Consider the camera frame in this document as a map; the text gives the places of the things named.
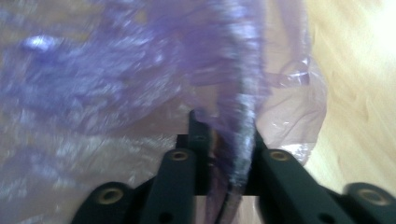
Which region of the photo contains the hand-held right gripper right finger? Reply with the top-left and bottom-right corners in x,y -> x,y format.
244,124 -> 273,198

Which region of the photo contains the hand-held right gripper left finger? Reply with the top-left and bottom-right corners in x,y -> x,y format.
176,108 -> 217,198

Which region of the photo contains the purple plastic bag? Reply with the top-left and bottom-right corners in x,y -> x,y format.
0,0 -> 329,224

